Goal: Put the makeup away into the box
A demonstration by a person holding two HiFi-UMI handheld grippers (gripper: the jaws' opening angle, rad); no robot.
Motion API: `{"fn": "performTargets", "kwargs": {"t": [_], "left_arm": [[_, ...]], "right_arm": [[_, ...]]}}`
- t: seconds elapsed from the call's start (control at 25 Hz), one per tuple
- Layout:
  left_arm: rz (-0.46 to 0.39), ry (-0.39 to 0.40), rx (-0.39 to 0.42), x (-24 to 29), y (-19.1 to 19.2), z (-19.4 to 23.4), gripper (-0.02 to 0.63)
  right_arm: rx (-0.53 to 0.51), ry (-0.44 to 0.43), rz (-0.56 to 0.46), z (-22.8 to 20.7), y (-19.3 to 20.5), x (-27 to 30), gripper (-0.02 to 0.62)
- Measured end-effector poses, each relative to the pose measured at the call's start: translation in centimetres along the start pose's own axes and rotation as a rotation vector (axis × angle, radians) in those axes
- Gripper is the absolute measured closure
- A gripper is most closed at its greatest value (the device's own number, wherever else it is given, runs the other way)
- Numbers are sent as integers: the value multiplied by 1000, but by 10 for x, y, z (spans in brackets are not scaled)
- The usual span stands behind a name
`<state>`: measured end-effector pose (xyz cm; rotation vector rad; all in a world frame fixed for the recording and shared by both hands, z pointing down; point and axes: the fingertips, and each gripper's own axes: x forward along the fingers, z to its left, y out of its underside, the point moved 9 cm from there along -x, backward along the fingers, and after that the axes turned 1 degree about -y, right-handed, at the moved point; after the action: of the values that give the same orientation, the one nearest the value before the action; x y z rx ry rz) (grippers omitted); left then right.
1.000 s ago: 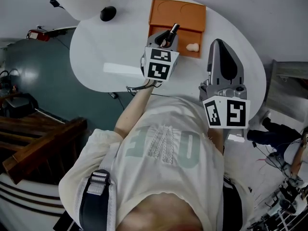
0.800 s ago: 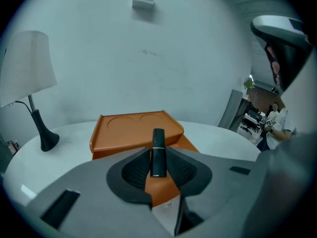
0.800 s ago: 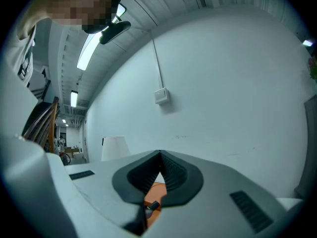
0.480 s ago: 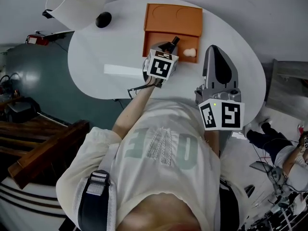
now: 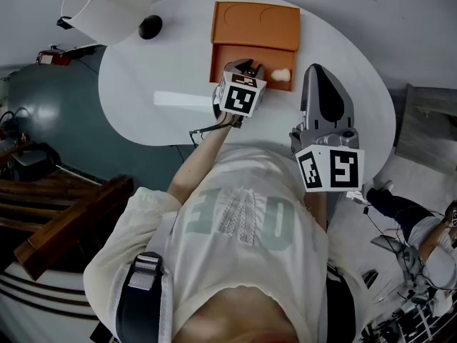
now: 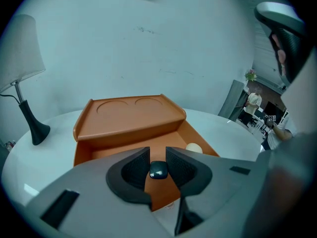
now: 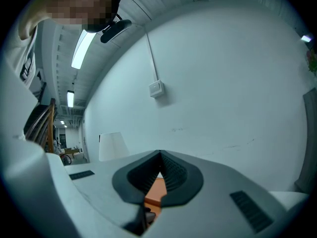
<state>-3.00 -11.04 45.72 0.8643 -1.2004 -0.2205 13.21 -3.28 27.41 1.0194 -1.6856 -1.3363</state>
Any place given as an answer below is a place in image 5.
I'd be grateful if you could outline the grey shelf cabinet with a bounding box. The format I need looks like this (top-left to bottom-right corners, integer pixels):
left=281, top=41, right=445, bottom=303
left=394, top=83, right=457, bottom=174

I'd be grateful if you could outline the person's left forearm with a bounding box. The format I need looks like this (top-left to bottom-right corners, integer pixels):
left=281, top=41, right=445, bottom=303
left=166, top=112, right=236, bottom=205

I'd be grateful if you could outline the person's right forearm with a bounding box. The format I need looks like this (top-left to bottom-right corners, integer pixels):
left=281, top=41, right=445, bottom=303
left=303, top=189, right=328, bottom=232

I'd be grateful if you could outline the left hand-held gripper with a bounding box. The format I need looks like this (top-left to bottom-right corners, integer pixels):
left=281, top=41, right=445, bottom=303
left=212, top=58, right=268, bottom=128

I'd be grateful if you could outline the black case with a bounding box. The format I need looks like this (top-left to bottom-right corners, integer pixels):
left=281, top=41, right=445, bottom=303
left=6, top=143, right=61, bottom=182

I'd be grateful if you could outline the orange box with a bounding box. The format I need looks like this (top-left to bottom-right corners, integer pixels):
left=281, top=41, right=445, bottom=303
left=209, top=1, right=301, bottom=92

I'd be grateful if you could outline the black shoulder strap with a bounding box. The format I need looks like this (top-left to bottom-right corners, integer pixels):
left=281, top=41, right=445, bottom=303
left=325, top=266, right=357, bottom=343
left=114, top=251, right=164, bottom=343

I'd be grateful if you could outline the person's white t-shirt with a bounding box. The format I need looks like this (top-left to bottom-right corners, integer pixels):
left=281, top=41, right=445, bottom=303
left=84, top=143, right=374, bottom=343

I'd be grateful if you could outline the white lamp with black base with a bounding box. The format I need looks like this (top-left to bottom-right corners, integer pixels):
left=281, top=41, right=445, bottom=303
left=56, top=0, right=164, bottom=46

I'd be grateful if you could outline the dark wooden furniture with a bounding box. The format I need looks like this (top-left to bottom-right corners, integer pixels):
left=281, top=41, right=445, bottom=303
left=0, top=175, right=135, bottom=282

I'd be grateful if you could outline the white equipment rack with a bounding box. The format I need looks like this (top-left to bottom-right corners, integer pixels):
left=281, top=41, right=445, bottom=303
left=360, top=291, right=457, bottom=343

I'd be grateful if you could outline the white round table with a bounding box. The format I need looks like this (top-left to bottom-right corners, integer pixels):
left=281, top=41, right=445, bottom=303
left=98, top=0, right=396, bottom=192

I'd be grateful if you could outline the person's chin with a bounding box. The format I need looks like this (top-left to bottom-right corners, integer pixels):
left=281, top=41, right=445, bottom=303
left=174, top=286, right=297, bottom=343

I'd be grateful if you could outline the white black-striped platform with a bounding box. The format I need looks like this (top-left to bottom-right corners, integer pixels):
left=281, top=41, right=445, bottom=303
left=0, top=262, right=101, bottom=343

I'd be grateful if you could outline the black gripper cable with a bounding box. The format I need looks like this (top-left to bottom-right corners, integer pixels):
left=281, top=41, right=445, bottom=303
left=189, top=119, right=236, bottom=146

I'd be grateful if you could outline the red fire extinguisher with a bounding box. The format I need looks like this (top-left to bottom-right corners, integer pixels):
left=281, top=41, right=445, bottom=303
left=35, top=48, right=71, bottom=66

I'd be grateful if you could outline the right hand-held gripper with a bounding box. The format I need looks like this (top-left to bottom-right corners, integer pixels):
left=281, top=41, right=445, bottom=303
left=288, top=62, right=366, bottom=194

